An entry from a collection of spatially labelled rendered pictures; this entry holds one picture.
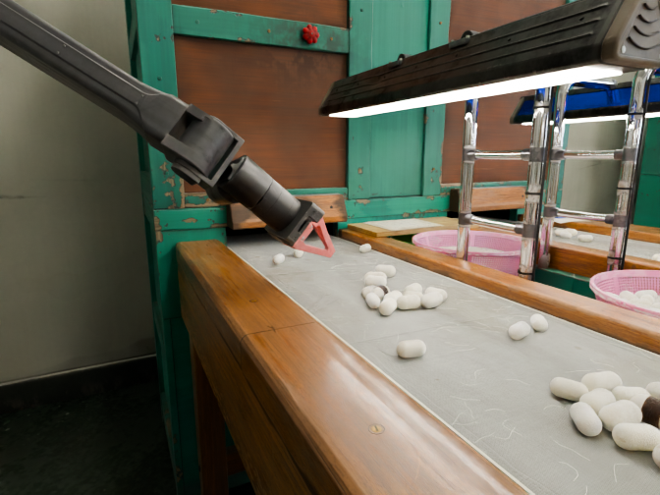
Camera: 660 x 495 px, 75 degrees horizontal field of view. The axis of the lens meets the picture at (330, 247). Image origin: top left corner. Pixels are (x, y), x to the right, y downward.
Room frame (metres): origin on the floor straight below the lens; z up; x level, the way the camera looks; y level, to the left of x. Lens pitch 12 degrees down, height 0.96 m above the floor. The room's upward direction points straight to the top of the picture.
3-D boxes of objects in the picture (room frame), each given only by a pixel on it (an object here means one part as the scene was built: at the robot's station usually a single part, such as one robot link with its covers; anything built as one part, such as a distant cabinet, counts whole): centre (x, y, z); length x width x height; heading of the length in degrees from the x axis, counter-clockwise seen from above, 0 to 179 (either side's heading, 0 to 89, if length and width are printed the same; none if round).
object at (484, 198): (1.36, -0.51, 0.83); 0.30 x 0.06 x 0.07; 116
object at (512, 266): (0.97, -0.32, 0.72); 0.27 x 0.27 x 0.10
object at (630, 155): (0.90, -0.58, 0.90); 0.20 x 0.19 x 0.45; 26
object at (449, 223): (1.17, -0.23, 0.77); 0.33 x 0.15 x 0.01; 116
